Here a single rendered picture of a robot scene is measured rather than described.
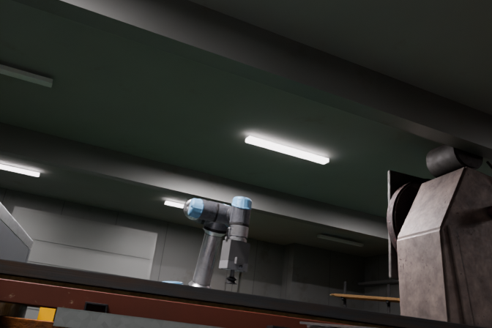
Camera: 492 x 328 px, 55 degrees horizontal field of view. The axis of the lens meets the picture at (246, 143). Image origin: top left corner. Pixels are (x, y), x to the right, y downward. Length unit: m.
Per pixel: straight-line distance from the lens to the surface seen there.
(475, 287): 4.97
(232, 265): 1.73
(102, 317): 0.90
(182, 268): 11.54
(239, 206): 1.76
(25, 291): 1.23
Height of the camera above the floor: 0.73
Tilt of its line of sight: 23 degrees up
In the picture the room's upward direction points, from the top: 7 degrees clockwise
